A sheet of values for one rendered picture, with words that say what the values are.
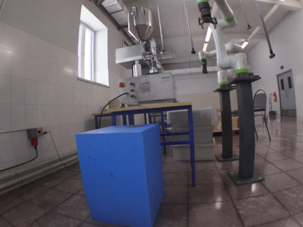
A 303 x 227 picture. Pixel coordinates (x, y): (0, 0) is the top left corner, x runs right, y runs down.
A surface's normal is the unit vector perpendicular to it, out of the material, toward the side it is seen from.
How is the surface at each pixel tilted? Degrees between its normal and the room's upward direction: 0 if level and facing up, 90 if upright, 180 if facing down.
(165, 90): 90
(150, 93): 90
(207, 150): 96
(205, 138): 96
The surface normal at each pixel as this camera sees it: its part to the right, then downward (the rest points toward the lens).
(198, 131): -0.34, 0.14
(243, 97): -0.18, 0.02
